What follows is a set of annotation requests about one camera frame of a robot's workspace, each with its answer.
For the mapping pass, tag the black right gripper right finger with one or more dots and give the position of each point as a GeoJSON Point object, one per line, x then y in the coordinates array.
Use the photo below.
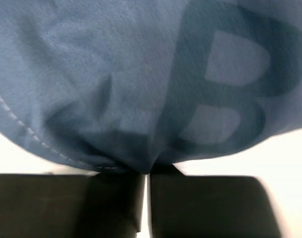
{"type": "Point", "coordinates": [209, 206]}

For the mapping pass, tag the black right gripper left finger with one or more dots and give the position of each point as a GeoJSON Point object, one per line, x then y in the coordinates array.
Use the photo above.
{"type": "Point", "coordinates": [71, 206]}

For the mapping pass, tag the blue printed pillowcase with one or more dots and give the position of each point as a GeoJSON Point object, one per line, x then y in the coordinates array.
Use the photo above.
{"type": "Point", "coordinates": [116, 85]}

